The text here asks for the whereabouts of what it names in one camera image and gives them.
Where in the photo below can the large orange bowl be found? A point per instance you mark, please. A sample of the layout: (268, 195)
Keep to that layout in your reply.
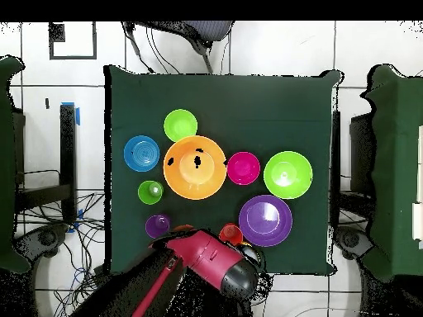
(195, 178)

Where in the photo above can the small green bowl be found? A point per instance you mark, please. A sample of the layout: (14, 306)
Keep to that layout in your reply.
(180, 124)

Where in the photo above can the orange cup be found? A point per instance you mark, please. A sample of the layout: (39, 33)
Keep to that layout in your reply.
(231, 232)

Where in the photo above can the green cup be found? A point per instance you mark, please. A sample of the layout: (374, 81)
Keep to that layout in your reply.
(148, 194)

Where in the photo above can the purple bowl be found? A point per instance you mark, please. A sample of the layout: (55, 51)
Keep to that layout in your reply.
(265, 220)

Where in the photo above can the purple cup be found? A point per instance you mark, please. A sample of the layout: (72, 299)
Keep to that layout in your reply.
(157, 226)

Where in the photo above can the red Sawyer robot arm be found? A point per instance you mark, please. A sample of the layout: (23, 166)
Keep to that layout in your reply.
(205, 254)

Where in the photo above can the pink bowl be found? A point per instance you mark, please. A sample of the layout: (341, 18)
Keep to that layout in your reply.
(243, 168)

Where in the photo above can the dark green tablecloth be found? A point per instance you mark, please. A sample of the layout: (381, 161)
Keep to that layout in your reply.
(231, 105)

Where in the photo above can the blue bowl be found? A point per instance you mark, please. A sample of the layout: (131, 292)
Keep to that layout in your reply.
(141, 153)

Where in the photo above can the large green bowl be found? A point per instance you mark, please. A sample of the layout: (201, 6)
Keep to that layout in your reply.
(288, 175)

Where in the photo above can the grey office chair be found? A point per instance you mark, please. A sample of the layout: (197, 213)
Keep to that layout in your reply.
(211, 29)

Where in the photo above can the black chair base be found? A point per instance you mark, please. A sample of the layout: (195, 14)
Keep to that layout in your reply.
(350, 239)
(46, 237)

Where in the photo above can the dark green cloth covered table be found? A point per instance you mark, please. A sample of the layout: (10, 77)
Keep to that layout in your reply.
(396, 165)
(6, 165)

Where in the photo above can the black stand frame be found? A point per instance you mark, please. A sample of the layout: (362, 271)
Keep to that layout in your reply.
(67, 148)
(362, 148)

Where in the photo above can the grey square floor frame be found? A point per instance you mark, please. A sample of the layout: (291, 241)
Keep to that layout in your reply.
(57, 33)

